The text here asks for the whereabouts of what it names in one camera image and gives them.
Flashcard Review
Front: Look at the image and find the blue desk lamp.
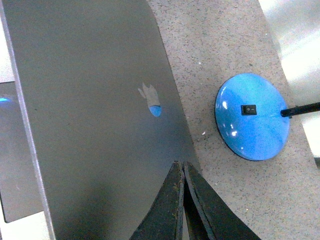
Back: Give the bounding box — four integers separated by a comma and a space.
215, 73, 320, 161

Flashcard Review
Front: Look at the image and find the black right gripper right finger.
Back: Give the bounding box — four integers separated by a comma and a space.
183, 162, 260, 240

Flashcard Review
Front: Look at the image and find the grey laptop computer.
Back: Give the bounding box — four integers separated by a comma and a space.
0, 0, 200, 240

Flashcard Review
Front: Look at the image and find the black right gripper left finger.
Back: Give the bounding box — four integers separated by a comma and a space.
130, 161, 185, 240

